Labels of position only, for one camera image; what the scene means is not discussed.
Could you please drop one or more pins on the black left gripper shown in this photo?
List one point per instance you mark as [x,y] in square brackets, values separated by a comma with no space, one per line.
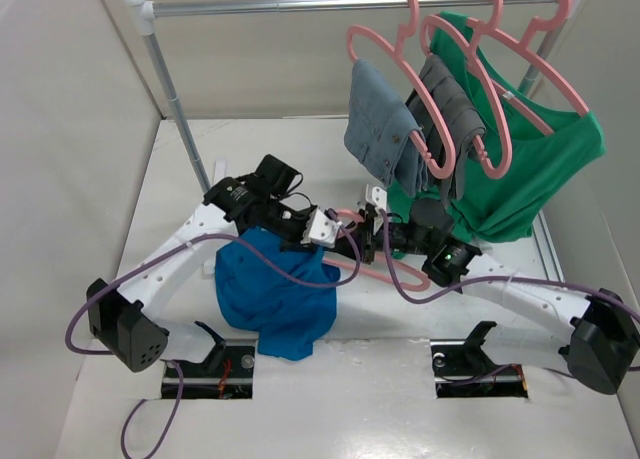
[296,242]

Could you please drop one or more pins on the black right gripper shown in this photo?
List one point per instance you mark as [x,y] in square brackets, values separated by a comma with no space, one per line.
[369,246]

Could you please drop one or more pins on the blue t shirt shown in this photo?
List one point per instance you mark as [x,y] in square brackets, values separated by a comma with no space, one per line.
[288,317]

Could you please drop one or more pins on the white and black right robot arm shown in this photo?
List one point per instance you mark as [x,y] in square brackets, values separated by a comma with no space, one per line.
[588,335]

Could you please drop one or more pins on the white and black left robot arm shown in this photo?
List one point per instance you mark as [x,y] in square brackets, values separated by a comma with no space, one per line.
[125,315]

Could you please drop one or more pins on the green t shirt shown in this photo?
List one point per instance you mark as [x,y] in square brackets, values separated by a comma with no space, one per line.
[503,210]

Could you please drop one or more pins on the pink hanger with green shirt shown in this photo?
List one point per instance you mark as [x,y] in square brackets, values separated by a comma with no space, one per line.
[534,46]

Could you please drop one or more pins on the folded blue denim garment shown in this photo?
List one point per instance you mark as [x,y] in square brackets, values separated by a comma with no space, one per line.
[379,131]

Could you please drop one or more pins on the folded grey garment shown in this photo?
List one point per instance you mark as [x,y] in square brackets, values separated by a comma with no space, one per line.
[463,122]

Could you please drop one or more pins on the metal clothes rack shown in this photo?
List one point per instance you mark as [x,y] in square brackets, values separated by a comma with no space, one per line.
[144,13]

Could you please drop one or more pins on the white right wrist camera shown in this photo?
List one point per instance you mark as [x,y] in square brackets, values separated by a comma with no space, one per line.
[375,196]

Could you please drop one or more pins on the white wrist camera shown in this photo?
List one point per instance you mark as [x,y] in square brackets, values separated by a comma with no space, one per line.
[375,196]
[320,230]

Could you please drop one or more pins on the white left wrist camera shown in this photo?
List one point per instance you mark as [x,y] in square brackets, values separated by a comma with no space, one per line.
[320,230]

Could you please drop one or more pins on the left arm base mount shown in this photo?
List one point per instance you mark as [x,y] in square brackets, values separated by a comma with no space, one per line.
[225,371]

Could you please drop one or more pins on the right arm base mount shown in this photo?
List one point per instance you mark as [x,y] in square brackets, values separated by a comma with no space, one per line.
[463,370]

